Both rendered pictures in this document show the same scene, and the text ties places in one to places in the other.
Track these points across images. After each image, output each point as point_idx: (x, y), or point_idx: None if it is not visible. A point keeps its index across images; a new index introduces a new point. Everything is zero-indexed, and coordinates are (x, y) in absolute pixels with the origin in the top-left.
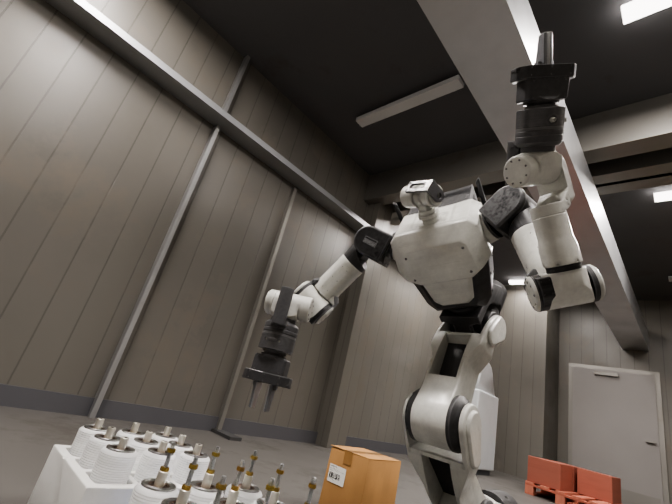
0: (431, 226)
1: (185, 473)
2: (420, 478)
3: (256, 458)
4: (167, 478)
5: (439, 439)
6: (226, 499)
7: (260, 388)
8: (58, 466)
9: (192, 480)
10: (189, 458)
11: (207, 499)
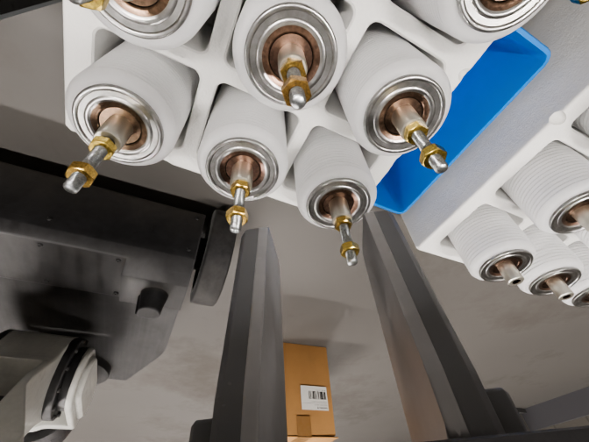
0: None
1: (492, 224)
2: (23, 394)
3: (341, 249)
4: (514, 192)
5: None
6: (316, 80)
7: (401, 399)
8: None
9: (469, 225)
10: (509, 243)
11: (370, 77)
